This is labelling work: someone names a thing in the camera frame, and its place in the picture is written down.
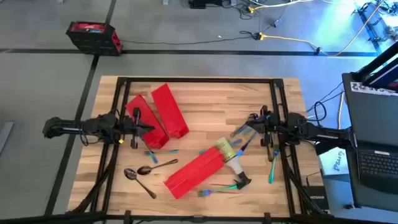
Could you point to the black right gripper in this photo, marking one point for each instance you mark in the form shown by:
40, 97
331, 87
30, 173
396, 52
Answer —
271, 127

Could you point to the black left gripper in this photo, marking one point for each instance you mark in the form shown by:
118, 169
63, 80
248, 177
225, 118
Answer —
135, 130

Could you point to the red plastic bin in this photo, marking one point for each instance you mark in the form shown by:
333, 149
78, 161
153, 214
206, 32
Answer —
196, 171
169, 109
146, 121

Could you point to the spray bottle with yellow label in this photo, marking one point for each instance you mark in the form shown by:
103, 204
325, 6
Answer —
228, 152

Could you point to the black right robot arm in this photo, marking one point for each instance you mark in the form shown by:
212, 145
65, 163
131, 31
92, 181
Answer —
320, 133

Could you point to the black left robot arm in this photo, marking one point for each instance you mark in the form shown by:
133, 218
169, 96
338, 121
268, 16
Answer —
93, 126

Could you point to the iridescent cutlery piece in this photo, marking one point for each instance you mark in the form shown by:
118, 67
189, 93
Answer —
254, 136

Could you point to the dark metal spoon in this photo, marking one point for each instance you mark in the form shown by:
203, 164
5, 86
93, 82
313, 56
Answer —
253, 116
270, 155
146, 170
130, 174

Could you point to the white box with handwriting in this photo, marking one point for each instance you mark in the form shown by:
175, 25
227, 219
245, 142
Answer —
332, 161

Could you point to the red and black toolbox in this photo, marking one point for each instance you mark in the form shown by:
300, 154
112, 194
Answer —
93, 43

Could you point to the small black adapter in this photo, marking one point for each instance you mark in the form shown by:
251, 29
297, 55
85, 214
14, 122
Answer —
277, 22

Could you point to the black laptop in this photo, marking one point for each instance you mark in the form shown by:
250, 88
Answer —
373, 124

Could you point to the small black mouse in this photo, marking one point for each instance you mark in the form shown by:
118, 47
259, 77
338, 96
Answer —
349, 206

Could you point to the white desk foot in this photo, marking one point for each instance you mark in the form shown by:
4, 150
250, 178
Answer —
166, 2

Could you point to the black floor computer box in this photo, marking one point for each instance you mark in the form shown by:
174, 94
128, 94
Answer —
199, 3

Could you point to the black slanted stand beam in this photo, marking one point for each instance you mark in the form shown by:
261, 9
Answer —
379, 62

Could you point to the black floor stand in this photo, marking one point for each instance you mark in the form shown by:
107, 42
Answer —
371, 28

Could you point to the black metal table frame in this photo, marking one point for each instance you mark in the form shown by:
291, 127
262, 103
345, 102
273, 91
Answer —
199, 80

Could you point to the black Netgear network switch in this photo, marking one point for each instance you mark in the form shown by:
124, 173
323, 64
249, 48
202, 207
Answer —
317, 199

